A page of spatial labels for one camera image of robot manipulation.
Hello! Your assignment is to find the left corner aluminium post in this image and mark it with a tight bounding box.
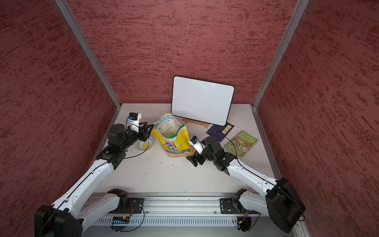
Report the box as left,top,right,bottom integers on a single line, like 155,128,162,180
55,0,122,110

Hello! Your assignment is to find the left black cable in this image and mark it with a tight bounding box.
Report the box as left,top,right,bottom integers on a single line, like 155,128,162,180
110,204,146,233

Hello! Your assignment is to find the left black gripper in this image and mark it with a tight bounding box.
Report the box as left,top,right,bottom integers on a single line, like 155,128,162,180
120,120,154,150

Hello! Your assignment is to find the yellow oats bag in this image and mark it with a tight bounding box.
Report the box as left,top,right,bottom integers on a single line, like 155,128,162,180
153,114,194,158

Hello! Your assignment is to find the right corner aluminium post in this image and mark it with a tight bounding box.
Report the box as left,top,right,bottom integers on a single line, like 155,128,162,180
252,0,310,112

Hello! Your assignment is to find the patterned breakfast bowl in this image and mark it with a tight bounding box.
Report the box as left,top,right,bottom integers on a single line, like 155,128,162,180
135,136,154,151

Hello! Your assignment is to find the dark purple book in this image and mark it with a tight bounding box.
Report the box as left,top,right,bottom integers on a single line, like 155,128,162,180
206,122,234,142

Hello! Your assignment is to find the aluminium front rail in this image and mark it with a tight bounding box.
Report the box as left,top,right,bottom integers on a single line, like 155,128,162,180
127,192,236,216

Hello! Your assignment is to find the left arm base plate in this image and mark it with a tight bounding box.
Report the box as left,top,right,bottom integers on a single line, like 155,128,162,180
110,198,145,215

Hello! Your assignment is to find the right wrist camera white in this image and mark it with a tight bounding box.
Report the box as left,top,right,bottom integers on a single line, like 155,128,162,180
189,136,204,155

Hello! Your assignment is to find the corner aluminium post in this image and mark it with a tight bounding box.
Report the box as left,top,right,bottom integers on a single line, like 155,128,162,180
252,0,310,112
55,0,122,110

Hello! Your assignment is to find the green treehouse book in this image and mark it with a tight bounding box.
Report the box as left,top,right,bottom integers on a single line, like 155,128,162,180
224,130,258,158

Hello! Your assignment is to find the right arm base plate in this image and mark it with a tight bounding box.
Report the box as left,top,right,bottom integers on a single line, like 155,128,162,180
219,198,259,215

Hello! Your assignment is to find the white board black frame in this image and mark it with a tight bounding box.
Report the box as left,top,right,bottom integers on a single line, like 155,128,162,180
171,76,235,126

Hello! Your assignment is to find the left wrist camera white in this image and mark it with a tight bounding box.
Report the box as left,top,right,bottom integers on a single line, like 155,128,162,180
127,113,142,133

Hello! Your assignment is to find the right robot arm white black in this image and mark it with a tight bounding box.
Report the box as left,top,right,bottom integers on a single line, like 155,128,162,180
187,136,306,233

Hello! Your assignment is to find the wooden easel stand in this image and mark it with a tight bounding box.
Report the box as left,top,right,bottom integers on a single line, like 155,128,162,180
183,118,209,129

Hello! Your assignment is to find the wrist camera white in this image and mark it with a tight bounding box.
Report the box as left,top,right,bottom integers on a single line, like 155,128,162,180
127,113,142,133
189,136,204,155

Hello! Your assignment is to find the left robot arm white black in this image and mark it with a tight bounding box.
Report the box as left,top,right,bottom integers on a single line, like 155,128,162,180
34,122,154,237

